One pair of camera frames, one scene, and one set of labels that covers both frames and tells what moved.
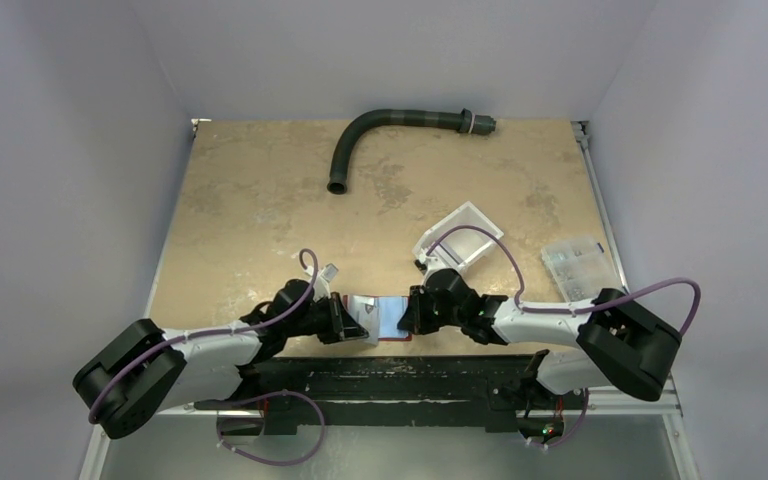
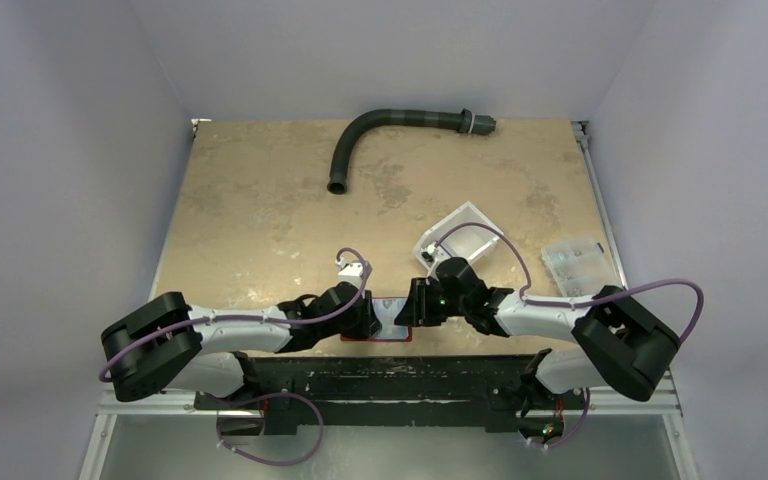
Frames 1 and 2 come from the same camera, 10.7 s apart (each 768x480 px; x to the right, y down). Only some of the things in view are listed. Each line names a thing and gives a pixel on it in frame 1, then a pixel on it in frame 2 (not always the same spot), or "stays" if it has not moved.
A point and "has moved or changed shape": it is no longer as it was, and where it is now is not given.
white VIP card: (366, 312) has moved or changed shape
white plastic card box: (462, 247) stays
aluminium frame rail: (616, 400) stays
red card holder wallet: (389, 310) stays
